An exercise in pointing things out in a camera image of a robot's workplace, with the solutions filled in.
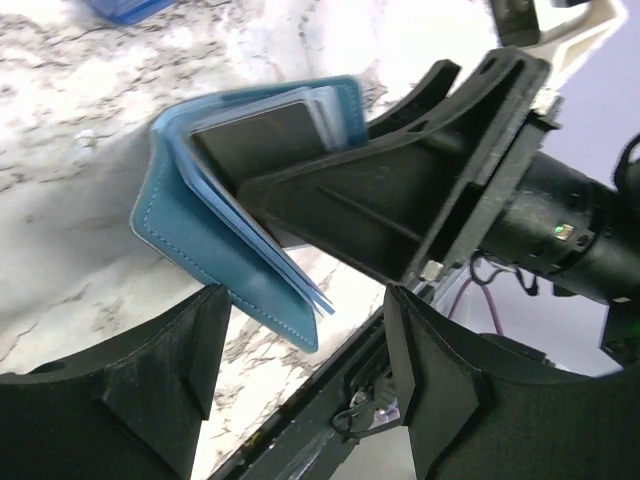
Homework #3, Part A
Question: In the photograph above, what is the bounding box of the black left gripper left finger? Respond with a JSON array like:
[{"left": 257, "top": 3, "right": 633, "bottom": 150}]
[{"left": 1, "top": 286, "right": 231, "bottom": 479}]

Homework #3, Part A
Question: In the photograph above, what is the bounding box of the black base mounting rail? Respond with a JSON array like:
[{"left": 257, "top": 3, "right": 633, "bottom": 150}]
[{"left": 210, "top": 309, "right": 397, "bottom": 480}]

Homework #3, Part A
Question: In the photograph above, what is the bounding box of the blue transparent handle screwdriver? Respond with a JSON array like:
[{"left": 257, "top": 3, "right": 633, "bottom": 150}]
[{"left": 87, "top": 0, "right": 175, "bottom": 26}]

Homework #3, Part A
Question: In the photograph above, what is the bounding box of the blue leather card holder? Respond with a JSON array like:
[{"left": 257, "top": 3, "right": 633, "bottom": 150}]
[{"left": 130, "top": 75, "right": 368, "bottom": 353}]

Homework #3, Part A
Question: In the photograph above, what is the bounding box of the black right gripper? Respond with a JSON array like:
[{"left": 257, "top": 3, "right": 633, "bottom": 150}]
[{"left": 471, "top": 144, "right": 639, "bottom": 305}]

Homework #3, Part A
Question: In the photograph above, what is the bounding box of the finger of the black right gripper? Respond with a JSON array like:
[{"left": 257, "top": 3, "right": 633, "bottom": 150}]
[
  {"left": 238, "top": 47, "right": 555, "bottom": 283},
  {"left": 367, "top": 60, "right": 461, "bottom": 140}
]

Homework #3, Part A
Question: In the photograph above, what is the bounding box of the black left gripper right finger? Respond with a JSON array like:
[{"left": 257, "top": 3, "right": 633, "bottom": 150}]
[{"left": 383, "top": 285, "right": 639, "bottom": 479}]

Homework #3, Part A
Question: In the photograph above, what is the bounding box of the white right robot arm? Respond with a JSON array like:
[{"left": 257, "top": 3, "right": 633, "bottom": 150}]
[{"left": 238, "top": 1, "right": 639, "bottom": 305}]

